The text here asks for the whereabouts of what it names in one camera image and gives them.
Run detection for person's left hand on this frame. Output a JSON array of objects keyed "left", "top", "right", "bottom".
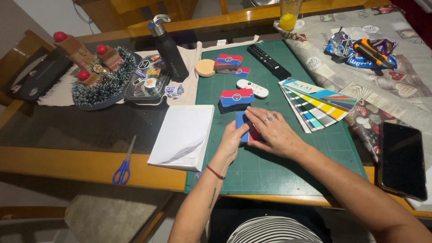
[{"left": 215, "top": 120, "right": 252, "bottom": 167}]

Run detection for person's right hand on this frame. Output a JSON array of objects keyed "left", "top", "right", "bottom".
[{"left": 245, "top": 106, "right": 308, "bottom": 161}]

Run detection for small stack of cards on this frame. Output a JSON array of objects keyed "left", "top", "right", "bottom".
[{"left": 235, "top": 111, "right": 266, "bottom": 144}]

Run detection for green cutting mat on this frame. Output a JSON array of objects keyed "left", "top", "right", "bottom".
[{"left": 184, "top": 39, "right": 369, "bottom": 197}]

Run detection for tall red blue card stack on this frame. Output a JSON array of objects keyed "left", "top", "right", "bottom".
[{"left": 218, "top": 88, "right": 256, "bottom": 115}]

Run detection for white paper pad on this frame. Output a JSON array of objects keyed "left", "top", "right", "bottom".
[{"left": 147, "top": 104, "right": 215, "bottom": 172}]

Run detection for colour swatch fan deck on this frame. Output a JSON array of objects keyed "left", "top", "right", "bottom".
[{"left": 278, "top": 77, "right": 358, "bottom": 134}]

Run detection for white remote control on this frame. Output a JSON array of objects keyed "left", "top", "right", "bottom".
[{"left": 236, "top": 79, "right": 270, "bottom": 99}]

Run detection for small purple white sticker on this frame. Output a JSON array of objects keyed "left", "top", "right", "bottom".
[{"left": 164, "top": 84, "right": 185, "bottom": 99}]

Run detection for black remote control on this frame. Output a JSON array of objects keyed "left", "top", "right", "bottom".
[{"left": 246, "top": 43, "right": 292, "bottom": 81}]

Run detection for round beige sponge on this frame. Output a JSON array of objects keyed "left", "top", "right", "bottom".
[{"left": 195, "top": 59, "right": 217, "bottom": 78}]

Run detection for striped shirt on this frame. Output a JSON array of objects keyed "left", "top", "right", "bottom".
[{"left": 226, "top": 216, "right": 325, "bottom": 243}]

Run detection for clear tray of stickers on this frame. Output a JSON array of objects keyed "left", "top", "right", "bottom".
[{"left": 124, "top": 54, "right": 171, "bottom": 104}]

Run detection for black water bottle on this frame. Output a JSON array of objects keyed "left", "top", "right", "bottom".
[{"left": 147, "top": 14, "right": 190, "bottom": 83}]

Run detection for blue snack wrapper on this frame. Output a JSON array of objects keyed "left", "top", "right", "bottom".
[{"left": 324, "top": 27, "right": 399, "bottom": 70}]

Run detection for patterned grey tablecloth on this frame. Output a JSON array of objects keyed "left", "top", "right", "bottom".
[{"left": 273, "top": 5, "right": 432, "bottom": 212}]

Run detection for glass of orange juice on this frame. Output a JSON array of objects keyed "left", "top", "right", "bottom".
[{"left": 279, "top": 0, "right": 304, "bottom": 32}]

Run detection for black smartphone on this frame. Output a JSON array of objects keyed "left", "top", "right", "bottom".
[{"left": 378, "top": 121, "right": 428, "bottom": 202}]

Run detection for orange black utility knife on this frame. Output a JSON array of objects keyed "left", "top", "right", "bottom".
[{"left": 352, "top": 38, "right": 394, "bottom": 67}]

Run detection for wreath with red candles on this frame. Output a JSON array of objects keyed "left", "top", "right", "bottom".
[{"left": 53, "top": 31, "right": 142, "bottom": 111}]

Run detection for purple foil wrapper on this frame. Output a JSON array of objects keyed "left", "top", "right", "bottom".
[{"left": 371, "top": 38, "right": 399, "bottom": 56}]

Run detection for beige floor rug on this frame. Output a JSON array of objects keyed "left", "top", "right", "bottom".
[{"left": 64, "top": 194, "right": 158, "bottom": 243}]

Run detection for wooden chair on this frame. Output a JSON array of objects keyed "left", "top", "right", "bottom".
[
  {"left": 0, "top": 30, "right": 55, "bottom": 130},
  {"left": 74, "top": 0, "right": 200, "bottom": 30}
]

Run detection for black flat box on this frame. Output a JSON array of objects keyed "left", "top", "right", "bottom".
[{"left": 6, "top": 50, "right": 74, "bottom": 102}]

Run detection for red string bracelet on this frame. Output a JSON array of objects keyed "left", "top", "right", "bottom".
[{"left": 206, "top": 164, "right": 226, "bottom": 181}]

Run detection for blue handled scissors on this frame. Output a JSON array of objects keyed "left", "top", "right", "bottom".
[{"left": 112, "top": 135, "right": 137, "bottom": 186}]

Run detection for blue cable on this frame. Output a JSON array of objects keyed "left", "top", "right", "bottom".
[{"left": 72, "top": 0, "right": 94, "bottom": 34}]

